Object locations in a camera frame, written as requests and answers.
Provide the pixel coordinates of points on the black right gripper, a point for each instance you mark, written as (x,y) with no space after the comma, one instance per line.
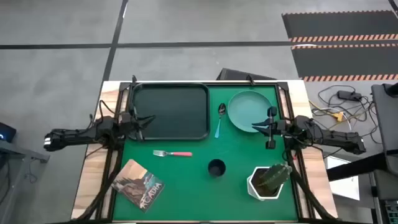
(281,127)

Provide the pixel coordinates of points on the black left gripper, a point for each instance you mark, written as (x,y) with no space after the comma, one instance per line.
(126,119)

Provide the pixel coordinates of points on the teal plate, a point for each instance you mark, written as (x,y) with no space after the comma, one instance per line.
(245,109)

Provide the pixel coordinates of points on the black cup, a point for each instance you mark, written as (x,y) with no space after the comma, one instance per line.
(216,169)

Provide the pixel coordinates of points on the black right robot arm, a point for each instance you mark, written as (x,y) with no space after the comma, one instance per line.
(342,140)

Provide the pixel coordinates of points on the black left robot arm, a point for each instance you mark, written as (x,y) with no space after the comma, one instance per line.
(77,138)

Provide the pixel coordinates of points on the black plastic tray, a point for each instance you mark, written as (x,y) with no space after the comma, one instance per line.
(174,112)

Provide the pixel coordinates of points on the black table clamp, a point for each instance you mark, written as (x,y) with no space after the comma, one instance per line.
(250,80)
(134,79)

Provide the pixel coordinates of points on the green cactus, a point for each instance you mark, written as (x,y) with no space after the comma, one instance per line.
(273,175)

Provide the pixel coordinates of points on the black box behind table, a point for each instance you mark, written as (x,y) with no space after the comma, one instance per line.
(236,74)

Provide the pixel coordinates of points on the Acadia picture book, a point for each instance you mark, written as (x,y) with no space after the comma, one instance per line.
(136,183)

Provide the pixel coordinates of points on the white hexagonal plant pot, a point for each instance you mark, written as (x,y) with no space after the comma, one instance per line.
(253,189)

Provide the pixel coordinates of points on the yellow power plug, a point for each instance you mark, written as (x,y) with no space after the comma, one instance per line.
(338,116)

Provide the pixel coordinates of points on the green table mat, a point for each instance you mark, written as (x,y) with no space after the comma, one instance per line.
(192,193)

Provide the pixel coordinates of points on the black power adapter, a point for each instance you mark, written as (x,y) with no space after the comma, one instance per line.
(348,95)

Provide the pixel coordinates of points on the black desk leg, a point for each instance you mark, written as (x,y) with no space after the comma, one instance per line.
(354,168)

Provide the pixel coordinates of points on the white paper sheet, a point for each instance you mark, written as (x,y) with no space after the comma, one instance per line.
(345,186)

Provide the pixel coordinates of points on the black orange-striped floor mat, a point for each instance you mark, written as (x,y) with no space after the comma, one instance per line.
(335,25)
(342,60)

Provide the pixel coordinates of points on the grey desk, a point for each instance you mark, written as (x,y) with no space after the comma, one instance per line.
(388,124)

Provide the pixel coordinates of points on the grey metal side table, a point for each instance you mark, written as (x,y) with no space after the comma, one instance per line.
(12,147)

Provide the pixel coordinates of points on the black device blue light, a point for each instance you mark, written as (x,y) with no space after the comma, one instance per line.
(6,132)

